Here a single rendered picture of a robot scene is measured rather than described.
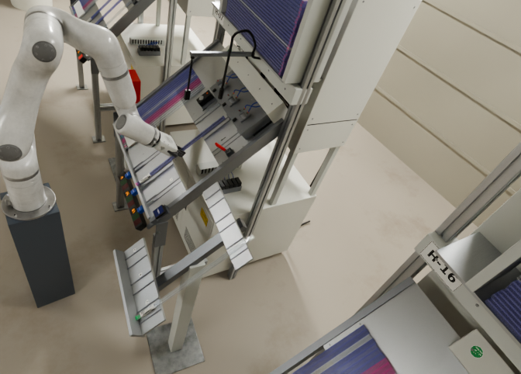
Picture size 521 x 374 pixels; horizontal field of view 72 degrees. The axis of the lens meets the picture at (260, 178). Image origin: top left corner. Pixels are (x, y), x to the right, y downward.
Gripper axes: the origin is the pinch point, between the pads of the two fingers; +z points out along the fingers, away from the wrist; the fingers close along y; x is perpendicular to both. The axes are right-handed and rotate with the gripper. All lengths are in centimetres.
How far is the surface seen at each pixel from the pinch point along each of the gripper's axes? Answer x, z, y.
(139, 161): 20.9, -0.7, 14.2
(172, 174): 8.9, 1.3, -5.6
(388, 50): -93, 22, -21
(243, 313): 53, 81, -48
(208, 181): -3.6, 4.3, -21.0
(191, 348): 73, 52, -55
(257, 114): -37.6, 2.9, -13.8
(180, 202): 11.4, 1.3, -21.0
